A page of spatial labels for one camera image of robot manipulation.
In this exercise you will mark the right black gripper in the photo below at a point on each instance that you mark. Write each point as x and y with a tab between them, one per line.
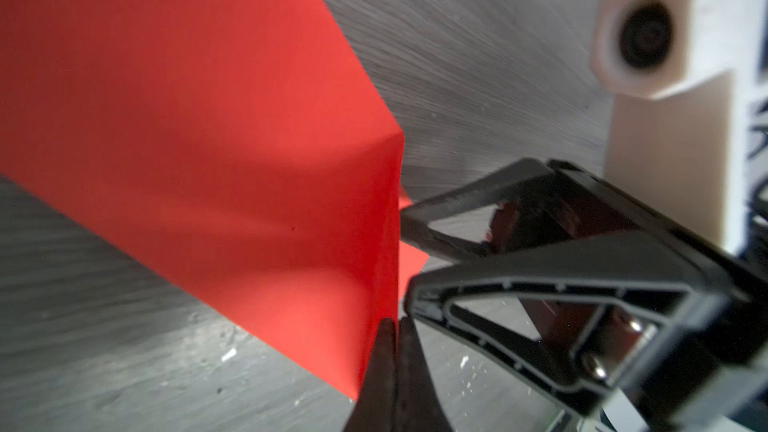
594	293

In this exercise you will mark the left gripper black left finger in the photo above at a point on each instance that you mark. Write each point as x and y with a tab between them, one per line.
375	407

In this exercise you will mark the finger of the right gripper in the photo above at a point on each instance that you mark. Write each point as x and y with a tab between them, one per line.
474	216

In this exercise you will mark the red square paper sheet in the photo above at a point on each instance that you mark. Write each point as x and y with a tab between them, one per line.
235	147

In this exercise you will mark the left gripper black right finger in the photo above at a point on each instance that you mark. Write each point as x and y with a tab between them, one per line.
418	407

